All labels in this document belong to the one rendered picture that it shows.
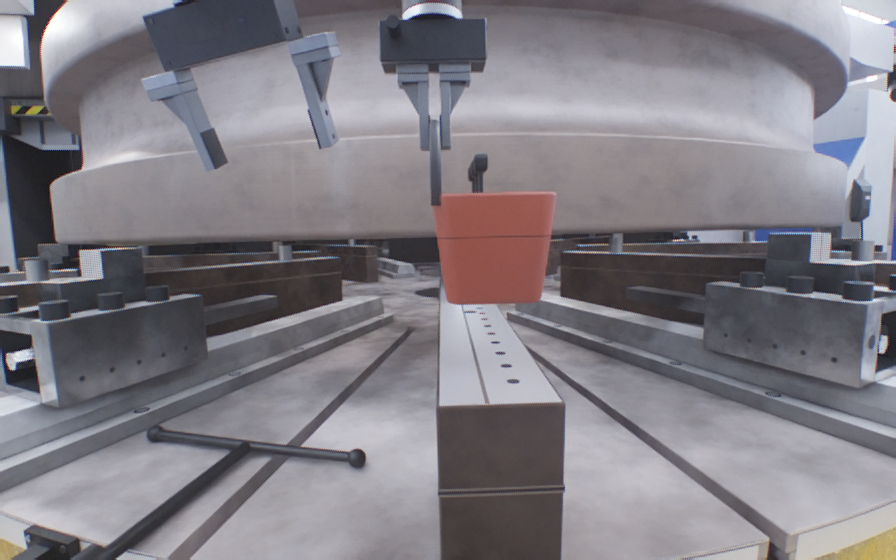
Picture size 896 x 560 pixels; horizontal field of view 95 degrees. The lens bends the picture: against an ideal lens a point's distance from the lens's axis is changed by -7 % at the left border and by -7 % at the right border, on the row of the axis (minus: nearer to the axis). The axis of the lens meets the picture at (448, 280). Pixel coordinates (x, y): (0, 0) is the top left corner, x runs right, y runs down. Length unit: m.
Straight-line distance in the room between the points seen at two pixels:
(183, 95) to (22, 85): 4.21
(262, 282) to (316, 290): 0.36
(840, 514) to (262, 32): 1.22
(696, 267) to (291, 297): 2.34
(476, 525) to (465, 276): 0.28
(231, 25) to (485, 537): 0.58
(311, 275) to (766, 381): 2.37
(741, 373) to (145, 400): 1.88
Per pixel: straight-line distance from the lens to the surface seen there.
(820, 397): 1.60
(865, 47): 5.37
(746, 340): 1.57
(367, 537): 0.94
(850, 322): 1.44
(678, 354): 1.83
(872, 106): 7.27
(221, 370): 1.79
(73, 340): 1.40
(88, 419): 1.55
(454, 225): 0.48
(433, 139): 0.49
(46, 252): 3.61
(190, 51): 0.51
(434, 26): 0.60
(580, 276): 2.96
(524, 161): 1.22
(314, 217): 1.26
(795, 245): 1.61
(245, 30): 0.48
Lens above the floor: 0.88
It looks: 7 degrees down
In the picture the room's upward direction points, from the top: 1 degrees counter-clockwise
